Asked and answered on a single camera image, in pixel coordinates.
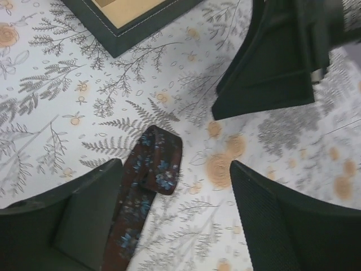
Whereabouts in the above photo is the brown blue floral tie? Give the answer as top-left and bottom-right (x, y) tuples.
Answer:
(101, 125), (183, 270)

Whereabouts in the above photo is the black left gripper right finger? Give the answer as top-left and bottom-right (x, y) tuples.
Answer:
(230, 160), (360, 270)

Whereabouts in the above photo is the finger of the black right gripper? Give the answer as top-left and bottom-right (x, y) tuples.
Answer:
(212, 1), (329, 120)

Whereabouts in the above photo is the floral patterned table mat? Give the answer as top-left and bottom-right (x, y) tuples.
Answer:
(1, 1), (360, 270)

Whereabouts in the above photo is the dark green tie box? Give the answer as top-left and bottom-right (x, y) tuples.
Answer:
(62, 0), (201, 58)

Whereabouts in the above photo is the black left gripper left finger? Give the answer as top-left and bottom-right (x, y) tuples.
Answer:
(1, 159), (122, 270)

